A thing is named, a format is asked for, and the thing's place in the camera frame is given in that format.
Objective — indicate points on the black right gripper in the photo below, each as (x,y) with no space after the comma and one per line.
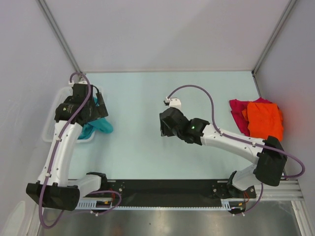
(164,131)

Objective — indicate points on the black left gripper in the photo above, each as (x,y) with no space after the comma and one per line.
(100,111)

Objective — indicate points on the orange t-shirt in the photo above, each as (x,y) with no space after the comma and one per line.
(264,120)

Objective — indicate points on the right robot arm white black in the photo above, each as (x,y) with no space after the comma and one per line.
(266,156)

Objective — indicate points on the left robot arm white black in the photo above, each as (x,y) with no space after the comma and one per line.
(52,189)

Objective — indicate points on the teal t-shirt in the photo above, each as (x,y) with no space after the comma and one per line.
(98,127)

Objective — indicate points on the white plastic basket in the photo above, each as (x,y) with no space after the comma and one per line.
(53,127)

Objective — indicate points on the magenta folded t-shirt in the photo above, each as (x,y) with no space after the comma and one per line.
(237,107)

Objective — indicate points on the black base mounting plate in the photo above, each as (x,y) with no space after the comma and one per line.
(173,202)

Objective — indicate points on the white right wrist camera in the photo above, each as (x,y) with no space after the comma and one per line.
(173,103)

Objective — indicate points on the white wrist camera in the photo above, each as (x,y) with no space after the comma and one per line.
(80,81)
(173,103)

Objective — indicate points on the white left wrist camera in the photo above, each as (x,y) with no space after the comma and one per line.
(80,81)

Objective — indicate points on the white slotted cable duct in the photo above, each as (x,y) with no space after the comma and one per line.
(91,204)

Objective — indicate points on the left corner frame post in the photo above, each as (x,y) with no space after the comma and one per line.
(47,13)

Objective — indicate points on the corner frame post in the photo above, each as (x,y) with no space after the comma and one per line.
(276,31)
(47,13)

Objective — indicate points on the aluminium frame rail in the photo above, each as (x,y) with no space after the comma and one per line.
(288,190)

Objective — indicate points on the right corner frame post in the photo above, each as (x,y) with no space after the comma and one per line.
(276,31)

